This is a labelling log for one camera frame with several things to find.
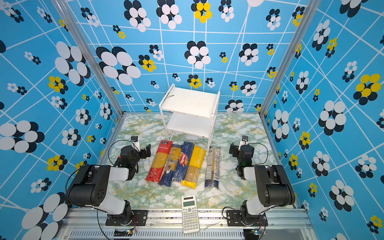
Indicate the white two-tier shelf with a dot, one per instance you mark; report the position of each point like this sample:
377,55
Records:
190,112

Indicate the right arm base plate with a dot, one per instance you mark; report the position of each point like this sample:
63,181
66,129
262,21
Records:
237,218

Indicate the blue Barilla pasta box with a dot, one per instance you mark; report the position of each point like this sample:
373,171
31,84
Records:
183,162

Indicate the clear grey spaghetti bag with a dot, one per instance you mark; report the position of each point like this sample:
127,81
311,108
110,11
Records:
213,168

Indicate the aluminium front rail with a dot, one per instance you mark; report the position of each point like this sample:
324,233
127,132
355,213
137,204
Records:
171,224

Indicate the blue clear spaghetti bag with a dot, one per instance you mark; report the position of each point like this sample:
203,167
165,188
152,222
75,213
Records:
170,166

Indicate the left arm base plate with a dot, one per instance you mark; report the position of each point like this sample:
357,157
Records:
131,218

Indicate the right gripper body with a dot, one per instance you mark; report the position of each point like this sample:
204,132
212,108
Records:
235,150

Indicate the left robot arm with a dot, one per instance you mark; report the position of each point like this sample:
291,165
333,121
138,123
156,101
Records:
89,188

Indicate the yellow pasta bag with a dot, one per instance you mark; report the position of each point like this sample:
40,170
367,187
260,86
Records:
194,167

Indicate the white calculator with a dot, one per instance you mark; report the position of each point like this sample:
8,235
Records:
190,217

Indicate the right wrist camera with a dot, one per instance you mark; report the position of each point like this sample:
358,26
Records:
244,141

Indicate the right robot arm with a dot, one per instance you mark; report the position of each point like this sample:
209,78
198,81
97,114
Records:
273,186

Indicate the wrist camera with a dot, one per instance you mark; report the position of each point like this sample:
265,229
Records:
244,141
135,143

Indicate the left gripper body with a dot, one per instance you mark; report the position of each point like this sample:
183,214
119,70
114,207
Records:
143,150

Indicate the red spaghetti bag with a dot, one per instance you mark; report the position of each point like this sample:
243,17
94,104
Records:
161,156

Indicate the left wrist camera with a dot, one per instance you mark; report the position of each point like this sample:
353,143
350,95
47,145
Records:
135,143

